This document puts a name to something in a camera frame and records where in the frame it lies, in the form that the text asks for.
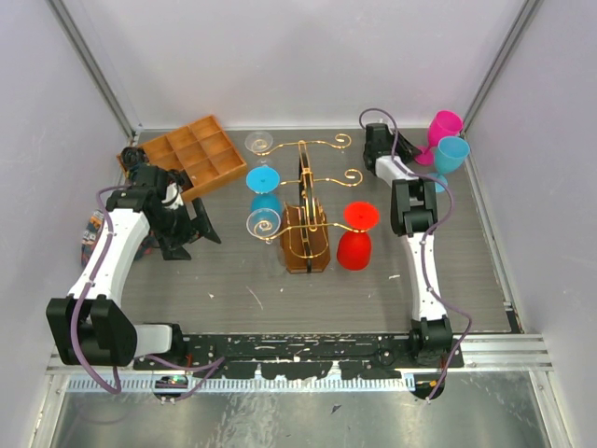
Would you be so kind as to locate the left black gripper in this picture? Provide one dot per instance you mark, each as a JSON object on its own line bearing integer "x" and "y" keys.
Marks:
{"x": 172, "y": 245}

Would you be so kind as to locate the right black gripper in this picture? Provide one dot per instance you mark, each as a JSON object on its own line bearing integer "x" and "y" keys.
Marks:
{"x": 405, "y": 150}

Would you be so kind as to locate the light blue plastic wine glass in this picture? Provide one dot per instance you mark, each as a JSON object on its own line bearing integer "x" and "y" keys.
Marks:
{"x": 450, "y": 154}

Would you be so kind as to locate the magenta plastic wine glass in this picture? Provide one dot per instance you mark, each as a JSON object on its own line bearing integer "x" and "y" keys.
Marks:
{"x": 445, "y": 123}

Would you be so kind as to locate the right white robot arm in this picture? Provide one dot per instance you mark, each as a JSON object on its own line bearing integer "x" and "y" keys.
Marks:
{"x": 413, "y": 211}

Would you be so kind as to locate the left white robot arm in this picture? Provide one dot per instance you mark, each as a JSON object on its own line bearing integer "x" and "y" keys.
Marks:
{"x": 88, "y": 325}

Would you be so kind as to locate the clear front wine glass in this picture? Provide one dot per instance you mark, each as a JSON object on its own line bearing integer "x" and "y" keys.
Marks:
{"x": 264, "y": 224}

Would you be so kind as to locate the clear wine glass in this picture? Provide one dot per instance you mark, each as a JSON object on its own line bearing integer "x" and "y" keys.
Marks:
{"x": 264, "y": 224}
{"x": 259, "y": 144}

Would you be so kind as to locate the red plastic wine glass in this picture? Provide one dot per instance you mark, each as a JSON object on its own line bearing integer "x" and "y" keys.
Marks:
{"x": 355, "y": 247}

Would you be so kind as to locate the clear rear wine glass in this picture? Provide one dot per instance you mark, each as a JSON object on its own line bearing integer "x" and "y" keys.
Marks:
{"x": 259, "y": 144}

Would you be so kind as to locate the black coiled item on tray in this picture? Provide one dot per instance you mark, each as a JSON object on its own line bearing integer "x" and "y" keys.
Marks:
{"x": 180, "y": 178}

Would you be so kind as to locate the wooden compartment tray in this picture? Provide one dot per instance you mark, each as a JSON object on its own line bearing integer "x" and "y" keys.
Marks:
{"x": 201, "y": 152}

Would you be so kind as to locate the black coiled item beside tray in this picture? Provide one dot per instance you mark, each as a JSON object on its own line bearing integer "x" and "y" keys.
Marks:
{"x": 131, "y": 159}

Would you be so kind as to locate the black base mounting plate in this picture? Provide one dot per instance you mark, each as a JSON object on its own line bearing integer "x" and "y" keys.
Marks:
{"x": 304, "y": 356}

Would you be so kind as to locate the gold wire wine glass rack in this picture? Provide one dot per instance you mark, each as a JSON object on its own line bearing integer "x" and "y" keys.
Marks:
{"x": 303, "y": 235}

